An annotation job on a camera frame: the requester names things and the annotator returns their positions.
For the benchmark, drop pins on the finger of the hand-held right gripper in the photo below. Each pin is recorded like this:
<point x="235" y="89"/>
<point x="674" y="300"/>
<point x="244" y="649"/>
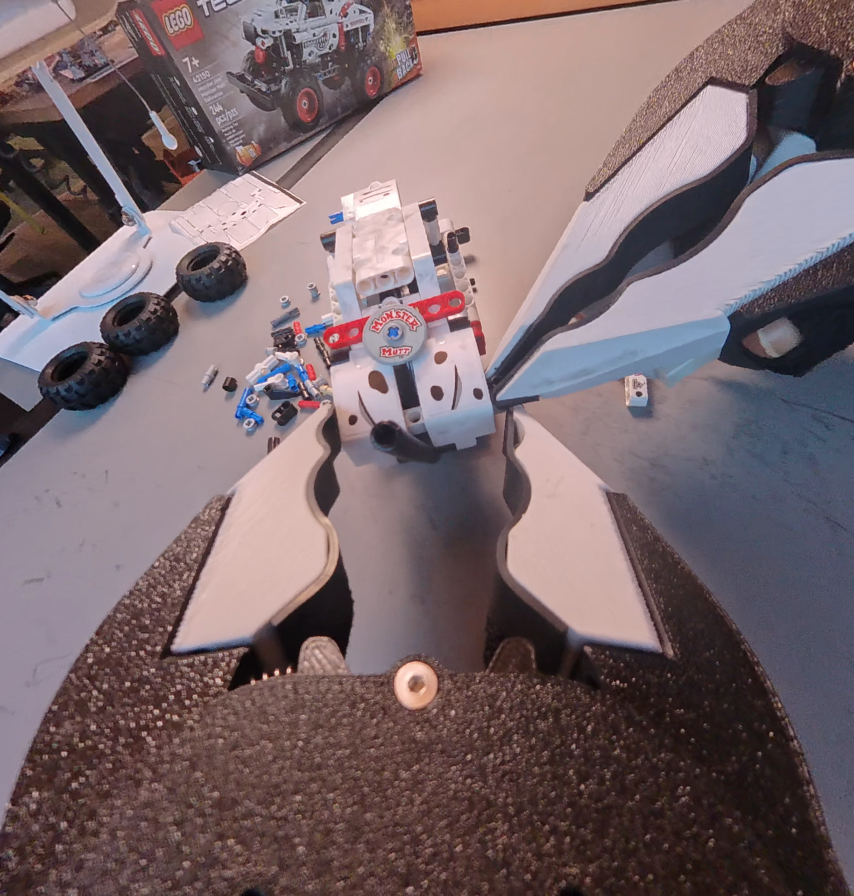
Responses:
<point x="665" y="161"/>
<point x="735" y="266"/>

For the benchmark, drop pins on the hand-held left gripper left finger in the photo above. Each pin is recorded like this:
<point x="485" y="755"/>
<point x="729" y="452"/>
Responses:
<point x="259" y="560"/>

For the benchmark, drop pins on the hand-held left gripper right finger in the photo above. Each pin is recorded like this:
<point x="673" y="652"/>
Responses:
<point x="588" y="560"/>

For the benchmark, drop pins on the black knobby toy tyre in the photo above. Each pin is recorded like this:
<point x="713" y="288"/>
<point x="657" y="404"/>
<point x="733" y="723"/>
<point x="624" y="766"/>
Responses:
<point x="211" y="270"/>
<point x="140" y="322"/>
<point x="81" y="374"/>

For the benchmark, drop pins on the white brick-built truck model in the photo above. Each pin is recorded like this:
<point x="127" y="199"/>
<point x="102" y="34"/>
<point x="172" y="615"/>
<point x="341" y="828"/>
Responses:
<point x="392" y="266"/>

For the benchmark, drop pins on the instruction booklet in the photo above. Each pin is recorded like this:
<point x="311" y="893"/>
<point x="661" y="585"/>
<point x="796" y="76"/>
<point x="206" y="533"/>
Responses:
<point x="14" y="28"/>

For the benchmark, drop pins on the grey desk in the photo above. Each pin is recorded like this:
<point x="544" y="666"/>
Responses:
<point x="763" y="490"/>

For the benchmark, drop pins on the small white brick part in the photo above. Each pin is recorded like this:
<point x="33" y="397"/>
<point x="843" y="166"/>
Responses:
<point x="637" y="392"/>

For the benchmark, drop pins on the loose small building parts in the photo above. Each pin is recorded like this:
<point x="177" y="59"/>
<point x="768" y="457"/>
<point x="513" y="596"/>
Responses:
<point x="280" y="378"/>

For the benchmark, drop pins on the wood-edged grey table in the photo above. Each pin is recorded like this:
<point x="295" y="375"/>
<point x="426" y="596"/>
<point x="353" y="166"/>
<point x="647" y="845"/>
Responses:
<point x="539" y="11"/>

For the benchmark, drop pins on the white book stand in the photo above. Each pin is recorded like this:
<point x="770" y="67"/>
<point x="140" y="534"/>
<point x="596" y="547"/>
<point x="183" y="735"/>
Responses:
<point x="91" y="273"/>

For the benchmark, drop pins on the white sticker sheet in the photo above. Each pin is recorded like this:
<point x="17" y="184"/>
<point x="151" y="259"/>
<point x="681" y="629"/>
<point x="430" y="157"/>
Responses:
<point x="238" y="210"/>

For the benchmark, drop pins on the toy truck set box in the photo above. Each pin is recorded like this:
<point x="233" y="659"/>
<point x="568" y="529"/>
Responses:
<point x="273" y="63"/>

